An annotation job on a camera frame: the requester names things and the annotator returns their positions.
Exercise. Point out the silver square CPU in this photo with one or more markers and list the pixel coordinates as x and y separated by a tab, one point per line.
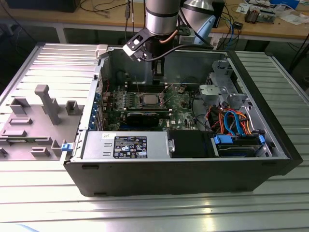
149	99

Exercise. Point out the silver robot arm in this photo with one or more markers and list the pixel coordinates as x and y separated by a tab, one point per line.
160	17

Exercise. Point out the black RAM slot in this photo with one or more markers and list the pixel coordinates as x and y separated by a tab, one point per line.
147	87
147	91
144	84
144	108

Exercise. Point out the CPU socket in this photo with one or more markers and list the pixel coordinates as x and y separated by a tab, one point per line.
140	101

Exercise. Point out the round coin battery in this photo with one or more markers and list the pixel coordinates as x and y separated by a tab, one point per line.
181	90

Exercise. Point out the beige plastic case latch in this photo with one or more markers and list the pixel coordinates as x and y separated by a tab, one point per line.
101	51

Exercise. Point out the wooden workbench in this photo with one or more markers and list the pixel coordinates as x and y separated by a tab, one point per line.
101	20

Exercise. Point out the grey metal disk bay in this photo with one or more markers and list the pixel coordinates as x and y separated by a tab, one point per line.
212	91

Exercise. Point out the green motherboard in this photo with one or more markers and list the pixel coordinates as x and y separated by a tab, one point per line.
178	116

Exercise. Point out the black graphics card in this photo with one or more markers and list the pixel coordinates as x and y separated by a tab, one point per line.
142	118

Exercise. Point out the tall black desktop box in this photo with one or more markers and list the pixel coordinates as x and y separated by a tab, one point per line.
219	14

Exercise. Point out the blue card retention clip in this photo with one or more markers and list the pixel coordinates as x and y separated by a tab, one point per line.
97	96
95	106
91	125
93	117

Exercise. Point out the small black adapter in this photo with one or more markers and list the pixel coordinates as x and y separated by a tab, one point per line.
238	25

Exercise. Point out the small printed paper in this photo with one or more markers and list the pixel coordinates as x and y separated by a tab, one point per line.
242	7

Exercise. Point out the copper coil heat sink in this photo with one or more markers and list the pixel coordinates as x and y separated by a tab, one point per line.
252	15

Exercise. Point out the grey power supply unit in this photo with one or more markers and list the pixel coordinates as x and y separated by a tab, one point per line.
96	145

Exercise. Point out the small metal device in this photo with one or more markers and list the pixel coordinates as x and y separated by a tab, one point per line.
268	16

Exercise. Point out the wide black equipment case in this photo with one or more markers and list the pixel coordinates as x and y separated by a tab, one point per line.
41	6

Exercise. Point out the hard disk in blue carrier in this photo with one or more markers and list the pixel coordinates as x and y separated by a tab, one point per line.
236	151

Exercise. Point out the black open PC case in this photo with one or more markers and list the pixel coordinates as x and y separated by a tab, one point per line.
169	178

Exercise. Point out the blue plastic case latch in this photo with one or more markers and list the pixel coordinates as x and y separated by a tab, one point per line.
67	147

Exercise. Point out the blue cardboard box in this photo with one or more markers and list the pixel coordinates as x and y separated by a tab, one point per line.
285	3

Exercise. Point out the white paper sheets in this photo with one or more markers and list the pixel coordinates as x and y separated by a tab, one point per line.
293	19

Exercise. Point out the grey parts rack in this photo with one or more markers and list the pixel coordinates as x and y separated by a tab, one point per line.
36	125

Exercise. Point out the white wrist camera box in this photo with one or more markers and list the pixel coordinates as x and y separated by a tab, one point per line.
131	52

